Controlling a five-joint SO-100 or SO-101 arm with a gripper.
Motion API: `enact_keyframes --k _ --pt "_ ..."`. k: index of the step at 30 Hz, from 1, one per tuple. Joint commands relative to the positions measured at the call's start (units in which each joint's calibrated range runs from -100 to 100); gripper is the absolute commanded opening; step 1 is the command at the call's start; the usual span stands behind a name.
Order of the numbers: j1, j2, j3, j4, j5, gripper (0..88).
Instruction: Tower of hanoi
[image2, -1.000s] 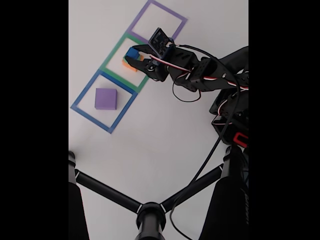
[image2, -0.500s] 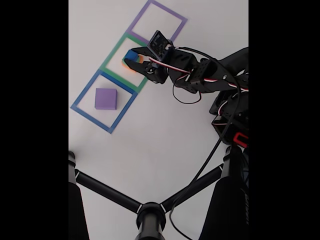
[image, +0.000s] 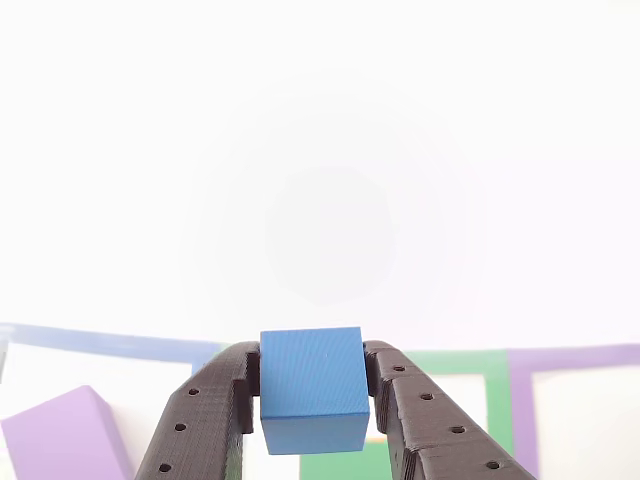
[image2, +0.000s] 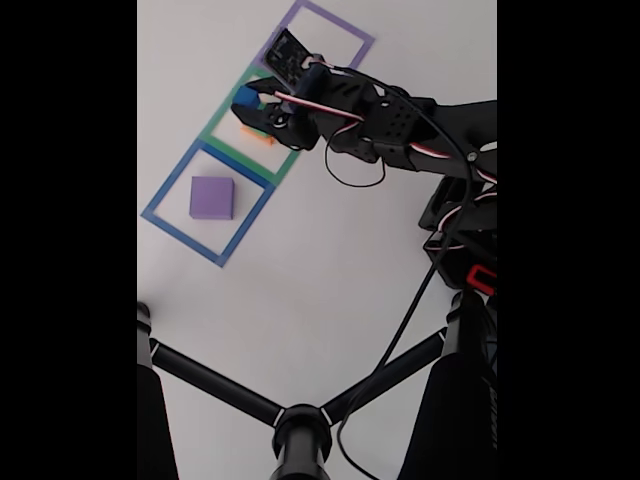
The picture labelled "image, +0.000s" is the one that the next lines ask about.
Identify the green block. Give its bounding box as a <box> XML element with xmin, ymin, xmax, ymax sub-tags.
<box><xmin>298</xmin><ymin>435</ymin><xmax>392</xmax><ymax>480</ymax></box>

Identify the small blue cube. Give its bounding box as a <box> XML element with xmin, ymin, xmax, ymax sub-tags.
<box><xmin>259</xmin><ymin>326</ymin><xmax>372</xmax><ymax>456</ymax></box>

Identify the purple block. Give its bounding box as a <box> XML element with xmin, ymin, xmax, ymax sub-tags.
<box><xmin>0</xmin><ymin>384</ymin><xmax>135</xmax><ymax>480</ymax></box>

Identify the green tape square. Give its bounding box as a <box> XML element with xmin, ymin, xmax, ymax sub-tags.
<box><xmin>219</xmin><ymin>342</ymin><xmax>517</xmax><ymax>459</ymax></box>

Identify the purple tape square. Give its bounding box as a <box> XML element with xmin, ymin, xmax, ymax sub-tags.
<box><xmin>505</xmin><ymin>343</ymin><xmax>640</xmax><ymax>480</ymax></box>

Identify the blue tape square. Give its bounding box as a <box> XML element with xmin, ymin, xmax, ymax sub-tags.
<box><xmin>0</xmin><ymin>322</ymin><xmax>234</xmax><ymax>377</ymax></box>

